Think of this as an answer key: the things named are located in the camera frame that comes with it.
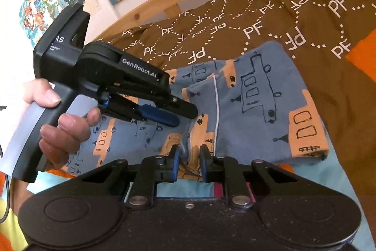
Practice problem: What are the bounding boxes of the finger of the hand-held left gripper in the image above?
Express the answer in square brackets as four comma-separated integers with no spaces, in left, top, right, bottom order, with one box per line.
[156,92,199,120]
[101,93,180,128]

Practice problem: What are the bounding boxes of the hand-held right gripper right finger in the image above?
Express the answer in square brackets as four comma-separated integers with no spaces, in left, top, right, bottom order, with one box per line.
[199,144,298,209]

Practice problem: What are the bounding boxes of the blue pants with orange print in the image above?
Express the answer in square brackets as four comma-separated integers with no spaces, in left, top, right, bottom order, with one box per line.
[57,41,330,181]

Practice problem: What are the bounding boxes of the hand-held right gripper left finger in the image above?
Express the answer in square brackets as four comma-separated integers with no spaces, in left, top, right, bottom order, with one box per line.
[79,145,183,208]

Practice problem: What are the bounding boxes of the person's left hand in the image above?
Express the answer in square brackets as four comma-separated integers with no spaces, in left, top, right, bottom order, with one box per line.
[22,79,102,171]

